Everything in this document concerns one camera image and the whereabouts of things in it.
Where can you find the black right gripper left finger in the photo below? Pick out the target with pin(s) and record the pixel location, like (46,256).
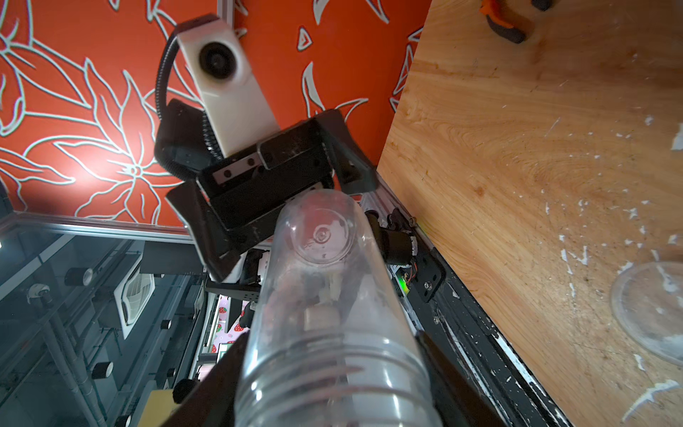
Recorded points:
(212,402)

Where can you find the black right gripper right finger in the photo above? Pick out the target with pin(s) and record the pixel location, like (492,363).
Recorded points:
(455,400)

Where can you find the orange handled pliers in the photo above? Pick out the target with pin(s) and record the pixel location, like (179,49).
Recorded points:
(505,22)

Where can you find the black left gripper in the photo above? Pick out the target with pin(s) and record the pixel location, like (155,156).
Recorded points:
(244,207)

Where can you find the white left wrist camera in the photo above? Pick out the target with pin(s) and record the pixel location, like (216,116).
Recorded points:
(235,105)

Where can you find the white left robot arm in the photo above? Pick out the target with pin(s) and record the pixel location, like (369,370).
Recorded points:
(237,167)

